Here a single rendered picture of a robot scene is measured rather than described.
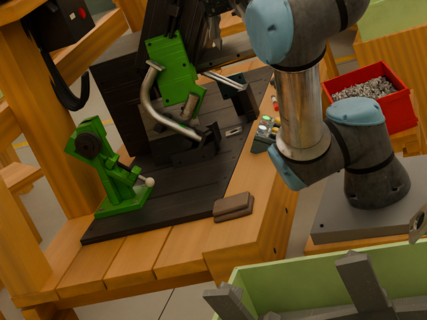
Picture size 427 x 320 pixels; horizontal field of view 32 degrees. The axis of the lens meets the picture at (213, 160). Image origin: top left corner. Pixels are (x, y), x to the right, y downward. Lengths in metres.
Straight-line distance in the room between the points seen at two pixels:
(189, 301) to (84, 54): 1.26
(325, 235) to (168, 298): 1.85
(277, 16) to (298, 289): 0.55
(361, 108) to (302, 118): 0.21
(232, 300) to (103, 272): 0.86
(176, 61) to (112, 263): 0.66
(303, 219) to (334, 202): 1.86
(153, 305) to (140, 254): 1.56
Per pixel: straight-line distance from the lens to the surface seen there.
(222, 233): 1.79
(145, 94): 2.27
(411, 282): 1.45
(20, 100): 2.19
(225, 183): 2.03
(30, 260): 1.98
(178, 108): 2.29
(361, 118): 1.60
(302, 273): 1.47
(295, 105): 1.42
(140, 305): 3.51
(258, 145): 2.13
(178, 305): 3.38
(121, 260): 1.93
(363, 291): 1.09
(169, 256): 1.83
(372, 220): 1.67
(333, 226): 1.68
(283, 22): 1.25
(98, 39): 2.82
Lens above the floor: 1.71
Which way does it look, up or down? 21 degrees down
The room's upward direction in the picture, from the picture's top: 23 degrees counter-clockwise
